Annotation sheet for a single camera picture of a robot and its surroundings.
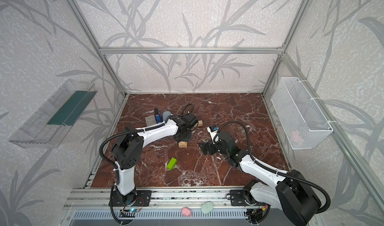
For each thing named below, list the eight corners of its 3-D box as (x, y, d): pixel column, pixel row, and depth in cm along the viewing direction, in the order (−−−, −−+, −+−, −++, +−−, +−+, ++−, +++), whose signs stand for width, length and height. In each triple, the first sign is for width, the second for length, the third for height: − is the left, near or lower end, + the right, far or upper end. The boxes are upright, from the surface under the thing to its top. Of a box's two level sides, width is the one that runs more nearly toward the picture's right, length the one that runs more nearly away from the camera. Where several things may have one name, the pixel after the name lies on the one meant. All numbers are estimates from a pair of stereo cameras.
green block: (166, 168, 85) (166, 166, 83) (172, 158, 89) (172, 156, 87) (172, 171, 84) (171, 169, 82) (178, 161, 88) (177, 159, 86)
